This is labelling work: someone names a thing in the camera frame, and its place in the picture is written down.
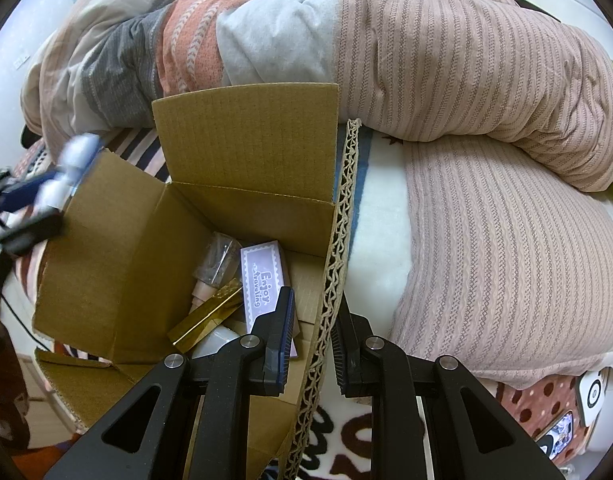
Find white contact lens case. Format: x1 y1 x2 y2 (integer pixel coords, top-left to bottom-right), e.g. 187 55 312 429
34 133 102 212

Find brown cardboard box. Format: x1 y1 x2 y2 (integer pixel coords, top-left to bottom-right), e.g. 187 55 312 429
33 84 357 479

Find gold bar box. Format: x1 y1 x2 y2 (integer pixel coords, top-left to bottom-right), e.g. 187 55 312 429
168 278 244 353

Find small pink clear bottle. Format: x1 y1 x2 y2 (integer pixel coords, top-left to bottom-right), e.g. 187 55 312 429
190 232 241 312

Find purple enjoy traveling box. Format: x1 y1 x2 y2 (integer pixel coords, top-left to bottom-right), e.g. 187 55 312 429
240 240 290 333

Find white cube charger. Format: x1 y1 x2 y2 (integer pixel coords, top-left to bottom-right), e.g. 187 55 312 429
189 322 247 359

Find smartphone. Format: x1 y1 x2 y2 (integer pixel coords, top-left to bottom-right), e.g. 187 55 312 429
535 411 575 460

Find pink ribbed pillow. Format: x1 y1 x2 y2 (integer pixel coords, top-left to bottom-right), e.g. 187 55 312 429
391 136 613 389

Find pink grey rolled duvet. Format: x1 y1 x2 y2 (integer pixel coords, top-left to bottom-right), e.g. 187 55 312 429
20 0 613 192

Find white device black ring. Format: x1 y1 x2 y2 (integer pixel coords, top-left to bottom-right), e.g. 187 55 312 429
575 367 611 428

